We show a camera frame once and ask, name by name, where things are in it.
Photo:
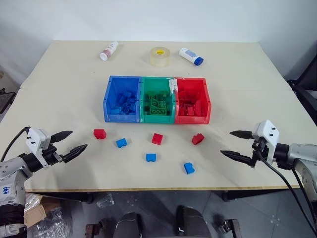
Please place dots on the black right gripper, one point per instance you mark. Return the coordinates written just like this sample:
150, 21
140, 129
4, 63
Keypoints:
262, 148

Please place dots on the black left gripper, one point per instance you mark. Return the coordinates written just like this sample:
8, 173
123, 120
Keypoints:
50, 156

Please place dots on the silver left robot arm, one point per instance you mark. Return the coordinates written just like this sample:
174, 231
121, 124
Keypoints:
11, 173

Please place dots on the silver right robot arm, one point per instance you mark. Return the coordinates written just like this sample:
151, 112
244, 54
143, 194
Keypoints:
301, 155

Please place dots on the red toy brick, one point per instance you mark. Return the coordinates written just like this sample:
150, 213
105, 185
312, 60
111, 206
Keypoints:
157, 138
100, 134
197, 139
190, 110

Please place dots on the blue toy brick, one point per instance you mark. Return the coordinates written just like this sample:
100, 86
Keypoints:
189, 168
121, 143
151, 157
124, 96
128, 109

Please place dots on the red plastic bin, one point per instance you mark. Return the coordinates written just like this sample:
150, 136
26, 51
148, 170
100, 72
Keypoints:
205, 99

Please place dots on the blue plastic bin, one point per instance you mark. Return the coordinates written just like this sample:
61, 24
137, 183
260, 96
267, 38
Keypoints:
109, 99

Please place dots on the small clear plastic bag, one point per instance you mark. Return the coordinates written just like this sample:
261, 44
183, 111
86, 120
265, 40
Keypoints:
105, 200

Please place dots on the brown cardboard box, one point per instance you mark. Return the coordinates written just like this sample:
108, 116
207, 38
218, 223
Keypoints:
34, 213

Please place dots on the dark equipment case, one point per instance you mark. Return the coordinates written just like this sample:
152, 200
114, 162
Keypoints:
5, 100

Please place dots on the green brick with round holes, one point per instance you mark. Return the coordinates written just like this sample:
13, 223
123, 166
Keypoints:
158, 112

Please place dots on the dark rounded shape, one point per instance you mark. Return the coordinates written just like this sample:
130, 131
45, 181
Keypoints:
130, 226
193, 223

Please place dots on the green toy brick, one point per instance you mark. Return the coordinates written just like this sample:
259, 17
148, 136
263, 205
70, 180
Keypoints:
158, 102

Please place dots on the green plastic bin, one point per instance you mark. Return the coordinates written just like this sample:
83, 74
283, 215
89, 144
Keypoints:
146, 85

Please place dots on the white bottle with red label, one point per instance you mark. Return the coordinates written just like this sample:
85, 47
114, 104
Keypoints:
109, 50

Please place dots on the white bottle with blue cap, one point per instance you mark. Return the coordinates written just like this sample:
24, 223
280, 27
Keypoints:
190, 55

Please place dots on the clear packing tape roll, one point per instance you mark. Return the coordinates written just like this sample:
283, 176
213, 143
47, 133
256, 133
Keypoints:
160, 58

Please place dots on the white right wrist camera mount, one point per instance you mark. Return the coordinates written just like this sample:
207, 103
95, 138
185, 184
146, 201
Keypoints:
267, 132

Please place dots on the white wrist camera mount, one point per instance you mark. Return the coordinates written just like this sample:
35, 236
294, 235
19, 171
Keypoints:
267, 132
34, 138

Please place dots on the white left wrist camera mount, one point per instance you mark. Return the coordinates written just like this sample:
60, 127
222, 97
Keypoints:
34, 138

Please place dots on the black table frame bar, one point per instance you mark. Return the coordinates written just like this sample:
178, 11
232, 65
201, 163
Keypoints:
260, 193
64, 196

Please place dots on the dark brown floor bracket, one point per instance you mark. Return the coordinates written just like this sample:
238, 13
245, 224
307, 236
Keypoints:
229, 226
95, 229

